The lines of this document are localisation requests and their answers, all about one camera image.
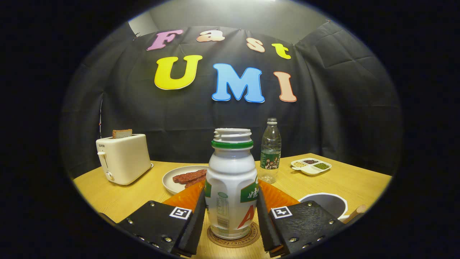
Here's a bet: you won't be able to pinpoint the cream toaster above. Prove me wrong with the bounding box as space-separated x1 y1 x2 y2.
96 134 154 186

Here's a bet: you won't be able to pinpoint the red meat slices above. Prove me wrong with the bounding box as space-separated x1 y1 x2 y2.
172 169 208 188

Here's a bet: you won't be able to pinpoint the clear plastic water bottle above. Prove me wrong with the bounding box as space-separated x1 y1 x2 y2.
259 118 282 184

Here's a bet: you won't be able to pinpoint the white juice bottle green ring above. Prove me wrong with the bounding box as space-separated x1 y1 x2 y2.
205 128 259 240

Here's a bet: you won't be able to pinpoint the white cup with wooden handle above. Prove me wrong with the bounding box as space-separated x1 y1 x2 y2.
298 192 368 224

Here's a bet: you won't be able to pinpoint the round cork coaster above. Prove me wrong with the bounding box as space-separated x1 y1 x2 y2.
207 221 260 249

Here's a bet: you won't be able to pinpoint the wooden table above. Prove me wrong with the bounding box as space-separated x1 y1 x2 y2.
73 153 393 259

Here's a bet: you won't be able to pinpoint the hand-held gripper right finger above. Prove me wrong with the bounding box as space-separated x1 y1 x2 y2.
257 180 346 257

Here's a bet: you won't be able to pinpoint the white divided tray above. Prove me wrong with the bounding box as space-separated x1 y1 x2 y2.
291 158 332 176

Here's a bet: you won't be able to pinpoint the white round plate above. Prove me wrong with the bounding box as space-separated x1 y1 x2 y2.
162 165 209 195

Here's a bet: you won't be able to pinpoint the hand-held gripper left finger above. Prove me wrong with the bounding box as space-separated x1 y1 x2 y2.
116 180 207 258

